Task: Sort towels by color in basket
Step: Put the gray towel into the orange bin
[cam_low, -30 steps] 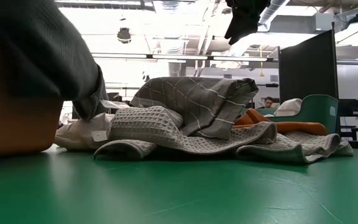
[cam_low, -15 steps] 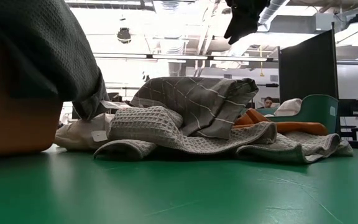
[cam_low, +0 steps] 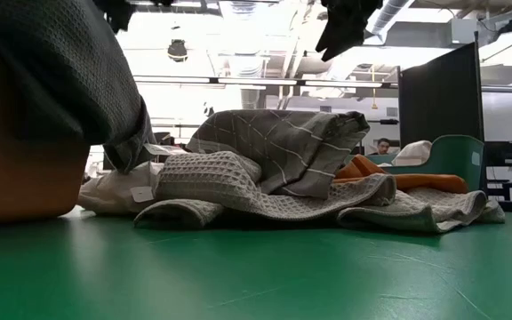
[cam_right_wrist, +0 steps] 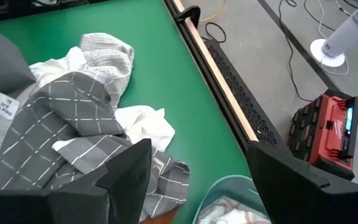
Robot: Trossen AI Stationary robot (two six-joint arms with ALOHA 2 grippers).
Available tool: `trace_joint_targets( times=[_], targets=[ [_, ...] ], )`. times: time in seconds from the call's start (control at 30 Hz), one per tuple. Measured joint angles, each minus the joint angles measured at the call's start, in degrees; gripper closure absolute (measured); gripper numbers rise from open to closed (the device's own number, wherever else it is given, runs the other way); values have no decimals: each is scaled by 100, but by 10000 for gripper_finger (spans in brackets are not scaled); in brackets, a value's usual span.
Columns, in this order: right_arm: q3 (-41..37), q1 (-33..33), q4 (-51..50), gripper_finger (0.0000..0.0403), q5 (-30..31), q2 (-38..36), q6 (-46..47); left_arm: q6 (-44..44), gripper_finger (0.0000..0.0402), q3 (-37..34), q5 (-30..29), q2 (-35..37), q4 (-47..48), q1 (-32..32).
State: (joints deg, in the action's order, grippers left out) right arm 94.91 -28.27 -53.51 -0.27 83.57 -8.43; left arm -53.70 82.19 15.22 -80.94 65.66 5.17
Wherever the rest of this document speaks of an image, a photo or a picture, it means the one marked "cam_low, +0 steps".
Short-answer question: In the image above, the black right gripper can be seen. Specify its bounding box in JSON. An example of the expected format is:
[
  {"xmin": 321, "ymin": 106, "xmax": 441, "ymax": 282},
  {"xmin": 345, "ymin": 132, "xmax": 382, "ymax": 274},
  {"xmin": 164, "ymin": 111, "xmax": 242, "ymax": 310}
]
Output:
[{"xmin": 316, "ymin": 0, "xmax": 384, "ymax": 62}]

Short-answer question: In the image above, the dark grey waffle towel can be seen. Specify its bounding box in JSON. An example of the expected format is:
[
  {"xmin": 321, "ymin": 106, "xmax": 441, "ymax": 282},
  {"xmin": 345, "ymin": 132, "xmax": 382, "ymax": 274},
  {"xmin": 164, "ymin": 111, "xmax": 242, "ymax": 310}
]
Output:
[{"xmin": 0, "ymin": 0, "xmax": 157, "ymax": 175}]

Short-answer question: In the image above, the grey checked towel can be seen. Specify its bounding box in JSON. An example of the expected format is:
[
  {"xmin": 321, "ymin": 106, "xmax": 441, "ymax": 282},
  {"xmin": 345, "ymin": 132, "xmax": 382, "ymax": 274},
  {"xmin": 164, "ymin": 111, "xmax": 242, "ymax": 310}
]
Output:
[{"xmin": 187, "ymin": 109, "xmax": 372, "ymax": 200}]

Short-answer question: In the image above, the plain white towel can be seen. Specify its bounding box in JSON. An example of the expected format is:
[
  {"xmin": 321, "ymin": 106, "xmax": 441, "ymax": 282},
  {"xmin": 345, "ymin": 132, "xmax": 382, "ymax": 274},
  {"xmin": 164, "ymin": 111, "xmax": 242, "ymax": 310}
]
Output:
[{"xmin": 391, "ymin": 140, "xmax": 434, "ymax": 167}]

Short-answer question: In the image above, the orange towel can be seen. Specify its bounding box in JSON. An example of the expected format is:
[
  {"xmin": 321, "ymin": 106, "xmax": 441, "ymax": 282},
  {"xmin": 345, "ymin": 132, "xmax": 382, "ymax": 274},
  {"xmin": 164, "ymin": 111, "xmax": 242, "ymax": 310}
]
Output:
[{"xmin": 332, "ymin": 154, "xmax": 469, "ymax": 196}]

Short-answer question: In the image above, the white red-striped towel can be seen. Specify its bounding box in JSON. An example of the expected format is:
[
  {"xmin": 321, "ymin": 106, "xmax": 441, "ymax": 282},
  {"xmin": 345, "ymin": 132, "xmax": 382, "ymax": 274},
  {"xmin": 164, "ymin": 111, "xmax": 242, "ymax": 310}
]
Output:
[{"xmin": 77, "ymin": 142, "xmax": 190, "ymax": 218}]

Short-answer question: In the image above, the orange plastic basket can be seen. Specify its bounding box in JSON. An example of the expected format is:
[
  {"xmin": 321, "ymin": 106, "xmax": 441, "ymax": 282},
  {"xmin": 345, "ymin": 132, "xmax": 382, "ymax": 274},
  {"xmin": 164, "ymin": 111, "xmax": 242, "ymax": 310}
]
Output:
[{"xmin": 0, "ymin": 30, "xmax": 92, "ymax": 224}]

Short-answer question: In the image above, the green plastic basket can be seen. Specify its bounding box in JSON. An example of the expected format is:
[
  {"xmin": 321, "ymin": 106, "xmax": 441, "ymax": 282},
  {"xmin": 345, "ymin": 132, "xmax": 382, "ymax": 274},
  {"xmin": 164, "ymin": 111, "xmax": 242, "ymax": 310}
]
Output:
[{"xmin": 364, "ymin": 134, "xmax": 487, "ymax": 193}]

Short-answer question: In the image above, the black ceiling dome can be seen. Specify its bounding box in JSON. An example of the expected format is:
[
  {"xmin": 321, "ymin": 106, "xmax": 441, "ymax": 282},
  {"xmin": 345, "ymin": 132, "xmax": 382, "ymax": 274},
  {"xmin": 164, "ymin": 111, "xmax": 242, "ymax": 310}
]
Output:
[{"xmin": 166, "ymin": 38, "xmax": 189, "ymax": 63}]

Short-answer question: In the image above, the ceiling light strip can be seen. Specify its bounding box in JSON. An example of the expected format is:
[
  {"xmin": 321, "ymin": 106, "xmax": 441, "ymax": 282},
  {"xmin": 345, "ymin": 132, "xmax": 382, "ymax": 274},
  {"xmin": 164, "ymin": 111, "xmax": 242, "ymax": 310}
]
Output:
[{"xmin": 133, "ymin": 74, "xmax": 399, "ymax": 89}]

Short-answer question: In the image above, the person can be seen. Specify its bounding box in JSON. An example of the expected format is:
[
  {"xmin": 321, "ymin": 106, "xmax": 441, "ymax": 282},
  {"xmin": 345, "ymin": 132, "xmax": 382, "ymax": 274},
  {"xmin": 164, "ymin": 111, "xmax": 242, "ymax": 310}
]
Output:
[{"xmin": 368, "ymin": 137, "xmax": 393, "ymax": 156}]

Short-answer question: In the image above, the black divider panel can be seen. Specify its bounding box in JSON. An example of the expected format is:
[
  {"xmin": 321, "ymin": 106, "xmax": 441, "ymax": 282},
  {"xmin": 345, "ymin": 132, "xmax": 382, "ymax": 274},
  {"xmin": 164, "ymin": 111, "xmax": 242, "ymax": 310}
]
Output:
[{"xmin": 396, "ymin": 30, "xmax": 487, "ymax": 148}]

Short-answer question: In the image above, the small black monitor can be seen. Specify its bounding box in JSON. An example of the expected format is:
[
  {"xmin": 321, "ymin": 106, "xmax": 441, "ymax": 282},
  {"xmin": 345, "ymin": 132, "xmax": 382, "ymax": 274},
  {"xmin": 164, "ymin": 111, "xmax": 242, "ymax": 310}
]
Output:
[{"xmin": 483, "ymin": 140, "xmax": 512, "ymax": 168}]

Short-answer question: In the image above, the silver ceiling air duct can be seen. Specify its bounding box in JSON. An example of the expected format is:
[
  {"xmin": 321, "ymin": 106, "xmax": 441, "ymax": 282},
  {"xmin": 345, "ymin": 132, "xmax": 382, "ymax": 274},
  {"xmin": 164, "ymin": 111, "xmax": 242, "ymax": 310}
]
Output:
[{"xmin": 227, "ymin": 0, "xmax": 268, "ymax": 111}]

